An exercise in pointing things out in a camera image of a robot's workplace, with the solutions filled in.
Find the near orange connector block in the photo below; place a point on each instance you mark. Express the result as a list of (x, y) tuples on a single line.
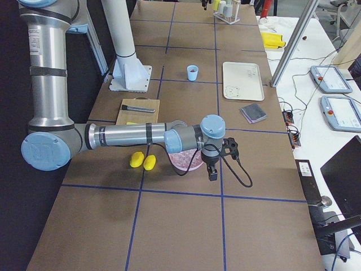
[(294, 136)]

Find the far orange connector block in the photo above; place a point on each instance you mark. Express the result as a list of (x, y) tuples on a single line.
[(287, 113)]

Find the teach pendant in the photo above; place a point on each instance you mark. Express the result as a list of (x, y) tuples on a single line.
[(329, 79), (341, 113)]

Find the yellow lemon near edge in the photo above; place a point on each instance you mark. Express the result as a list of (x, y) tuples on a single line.
[(136, 159)]

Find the wire rack with bottles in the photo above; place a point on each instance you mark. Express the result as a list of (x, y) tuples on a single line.
[(227, 11)]

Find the silver black muddler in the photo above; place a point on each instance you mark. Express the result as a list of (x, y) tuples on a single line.
[(137, 109)]

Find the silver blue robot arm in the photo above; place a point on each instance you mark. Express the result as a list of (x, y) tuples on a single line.
[(54, 138)]

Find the pile of ice cubes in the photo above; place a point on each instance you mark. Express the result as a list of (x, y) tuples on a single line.
[(183, 158)]

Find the aluminium frame post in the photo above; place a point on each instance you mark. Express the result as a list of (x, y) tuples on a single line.
[(294, 40)]

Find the near teach pendant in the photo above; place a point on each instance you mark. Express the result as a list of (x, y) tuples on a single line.
[(341, 113)]

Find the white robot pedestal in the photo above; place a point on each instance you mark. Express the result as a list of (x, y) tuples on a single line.
[(129, 74)]

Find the pink bowl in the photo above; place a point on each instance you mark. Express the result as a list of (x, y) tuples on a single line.
[(184, 162)]

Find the orange connector block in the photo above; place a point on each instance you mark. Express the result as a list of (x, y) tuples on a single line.
[(287, 113), (294, 136)]

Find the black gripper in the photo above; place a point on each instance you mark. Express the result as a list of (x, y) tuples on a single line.
[(210, 161), (204, 2)]

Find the grey folded cloth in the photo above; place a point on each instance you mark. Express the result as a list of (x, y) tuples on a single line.
[(253, 113)]

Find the black laptop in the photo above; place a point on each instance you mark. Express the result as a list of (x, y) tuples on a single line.
[(342, 176)]

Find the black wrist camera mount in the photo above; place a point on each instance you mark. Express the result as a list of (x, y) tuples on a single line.
[(230, 147)]

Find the light blue cup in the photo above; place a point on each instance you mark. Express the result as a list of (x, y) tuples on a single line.
[(192, 76)]

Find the far teach pendant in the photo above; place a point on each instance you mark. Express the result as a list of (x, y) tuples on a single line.
[(329, 79)]

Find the yellow lemon near bowl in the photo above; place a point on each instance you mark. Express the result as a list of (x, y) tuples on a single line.
[(149, 162)]

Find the wooden cutting board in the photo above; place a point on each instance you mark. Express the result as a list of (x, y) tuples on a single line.
[(136, 117)]

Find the cream bear tray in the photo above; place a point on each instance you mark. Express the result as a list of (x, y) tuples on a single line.
[(242, 81)]

